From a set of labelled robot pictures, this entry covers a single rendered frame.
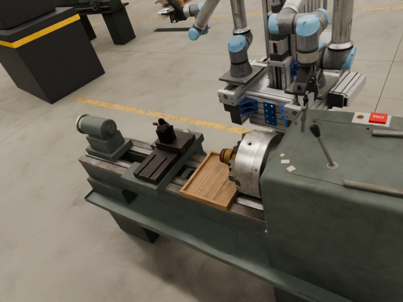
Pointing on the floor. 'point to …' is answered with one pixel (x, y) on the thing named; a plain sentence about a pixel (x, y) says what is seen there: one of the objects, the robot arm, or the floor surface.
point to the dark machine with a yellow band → (45, 48)
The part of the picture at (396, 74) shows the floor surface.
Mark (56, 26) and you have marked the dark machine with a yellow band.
